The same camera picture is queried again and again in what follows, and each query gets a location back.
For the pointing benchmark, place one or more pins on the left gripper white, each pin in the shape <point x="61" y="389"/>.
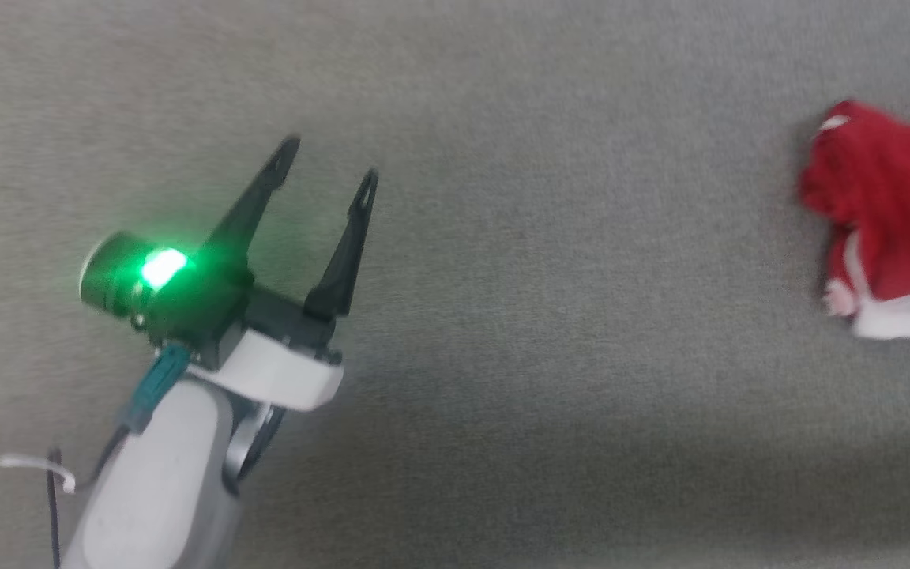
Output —
<point x="281" y="371"/>

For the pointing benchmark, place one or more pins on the red white-sleeved t-shirt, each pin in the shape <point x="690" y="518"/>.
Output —
<point x="897" y="205"/>

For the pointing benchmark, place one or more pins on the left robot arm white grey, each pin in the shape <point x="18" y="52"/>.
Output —
<point x="155" y="490"/>

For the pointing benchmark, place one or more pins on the grey fabric sofa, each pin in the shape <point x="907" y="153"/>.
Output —
<point x="542" y="356"/>

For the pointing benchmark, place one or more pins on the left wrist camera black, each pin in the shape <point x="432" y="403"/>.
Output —
<point x="210" y="316"/>

